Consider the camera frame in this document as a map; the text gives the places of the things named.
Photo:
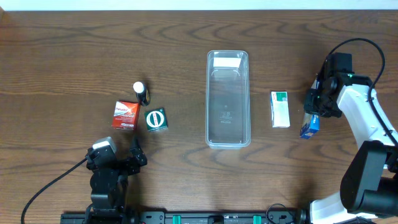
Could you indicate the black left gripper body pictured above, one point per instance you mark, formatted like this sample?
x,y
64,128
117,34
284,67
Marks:
x,y
123,163

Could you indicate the green box round logo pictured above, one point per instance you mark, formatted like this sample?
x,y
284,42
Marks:
x,y
156,120

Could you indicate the blue white medicine box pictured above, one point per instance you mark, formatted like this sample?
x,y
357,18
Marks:
x,y
310,126

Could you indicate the white green Panadol box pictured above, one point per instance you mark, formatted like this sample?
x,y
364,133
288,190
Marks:
x,y
279,109

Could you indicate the clear plastic container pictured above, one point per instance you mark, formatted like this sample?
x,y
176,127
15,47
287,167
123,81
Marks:
x,y
228,109

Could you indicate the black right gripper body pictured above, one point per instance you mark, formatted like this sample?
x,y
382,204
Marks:
x,y
315,106

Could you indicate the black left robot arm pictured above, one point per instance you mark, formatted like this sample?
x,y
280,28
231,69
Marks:
x,y
109,181

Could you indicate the red Panadol box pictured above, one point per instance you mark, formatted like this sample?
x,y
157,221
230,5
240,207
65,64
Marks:
x,y
125,115

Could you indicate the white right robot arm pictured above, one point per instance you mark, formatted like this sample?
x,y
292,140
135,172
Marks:
x,y
364,192

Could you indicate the dark bottle white cap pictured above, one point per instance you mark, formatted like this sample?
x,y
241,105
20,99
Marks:
x,y
142,93

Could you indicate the black mounting rail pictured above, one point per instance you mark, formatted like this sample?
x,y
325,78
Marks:
x,y
273,216

